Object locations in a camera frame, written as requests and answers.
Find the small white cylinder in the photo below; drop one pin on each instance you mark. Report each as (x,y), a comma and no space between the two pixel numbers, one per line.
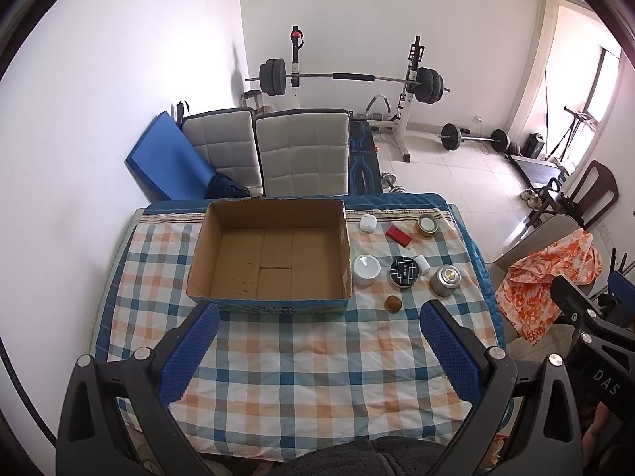
(423,262)

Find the black speaker box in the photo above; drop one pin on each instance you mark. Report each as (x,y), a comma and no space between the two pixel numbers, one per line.
(535,145)

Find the small red box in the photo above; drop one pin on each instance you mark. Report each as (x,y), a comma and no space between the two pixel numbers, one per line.
(398,236)

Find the checked tablecloth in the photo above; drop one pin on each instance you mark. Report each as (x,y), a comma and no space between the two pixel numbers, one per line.
(307,367)

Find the beige chair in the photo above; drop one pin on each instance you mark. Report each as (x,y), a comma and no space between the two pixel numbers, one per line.
(540,238)

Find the short barbell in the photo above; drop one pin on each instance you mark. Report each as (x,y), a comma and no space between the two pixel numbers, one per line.
(451,137)

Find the black treadmill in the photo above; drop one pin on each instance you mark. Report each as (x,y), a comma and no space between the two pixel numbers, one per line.
(538,168)

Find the small grey stool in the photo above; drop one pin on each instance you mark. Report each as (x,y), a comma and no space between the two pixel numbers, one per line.
(252,99)

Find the black round tin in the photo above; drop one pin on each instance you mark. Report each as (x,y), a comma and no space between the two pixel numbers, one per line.
(404,272)

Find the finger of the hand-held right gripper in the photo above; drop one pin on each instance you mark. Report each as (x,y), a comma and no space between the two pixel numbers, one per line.
(622,285)
(578,297)

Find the dark blue cloth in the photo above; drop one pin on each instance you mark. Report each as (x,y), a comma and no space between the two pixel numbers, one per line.
(225,187)

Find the tall silver tin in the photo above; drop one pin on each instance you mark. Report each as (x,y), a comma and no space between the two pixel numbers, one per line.
(445,280)

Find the short silver tin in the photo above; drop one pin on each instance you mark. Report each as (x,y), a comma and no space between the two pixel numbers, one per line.
(427,224)

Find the long barbell with black plates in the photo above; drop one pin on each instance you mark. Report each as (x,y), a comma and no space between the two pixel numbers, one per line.
(352,77)

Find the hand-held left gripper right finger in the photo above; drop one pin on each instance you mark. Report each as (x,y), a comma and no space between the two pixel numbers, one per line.
(451,352)

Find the chrome dumbbell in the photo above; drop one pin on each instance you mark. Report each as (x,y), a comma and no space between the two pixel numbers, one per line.
(388,178)
(398,189)

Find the white round jar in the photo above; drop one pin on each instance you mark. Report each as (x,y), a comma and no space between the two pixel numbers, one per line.
(367,270)

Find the orange patterned cloth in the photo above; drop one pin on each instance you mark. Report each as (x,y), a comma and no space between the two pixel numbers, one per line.
(545,277)

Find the white shoe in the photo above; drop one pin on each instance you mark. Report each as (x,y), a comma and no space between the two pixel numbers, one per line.
(537,200)
(526,195)

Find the window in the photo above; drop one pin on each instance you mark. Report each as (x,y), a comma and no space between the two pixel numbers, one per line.
(603,84)

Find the small brown ball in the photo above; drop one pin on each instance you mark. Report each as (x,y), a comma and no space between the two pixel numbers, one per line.
(393,304)

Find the grey ab trainer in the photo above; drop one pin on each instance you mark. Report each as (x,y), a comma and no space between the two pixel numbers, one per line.
(379,115)

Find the white earbuds case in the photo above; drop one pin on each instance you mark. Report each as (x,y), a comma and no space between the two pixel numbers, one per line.
(368,223)

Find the black exercise machine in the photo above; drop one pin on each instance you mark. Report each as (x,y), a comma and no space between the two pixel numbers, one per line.
(578,119)

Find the brown wooden chair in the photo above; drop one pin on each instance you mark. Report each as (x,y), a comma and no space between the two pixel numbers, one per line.
(598,183)

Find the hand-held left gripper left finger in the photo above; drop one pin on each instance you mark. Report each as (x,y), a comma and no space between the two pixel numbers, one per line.
(191,352)

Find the white barbell rack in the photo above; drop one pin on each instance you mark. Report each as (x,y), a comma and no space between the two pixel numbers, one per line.
(403,124)

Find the grey padded chair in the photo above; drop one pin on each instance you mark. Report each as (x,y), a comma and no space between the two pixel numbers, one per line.
(302,153)
(223,144)

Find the blue foam mat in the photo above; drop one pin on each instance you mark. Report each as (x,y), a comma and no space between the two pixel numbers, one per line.
(163,158)

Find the cardboard box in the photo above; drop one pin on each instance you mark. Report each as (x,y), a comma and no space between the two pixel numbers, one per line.
(273,258)

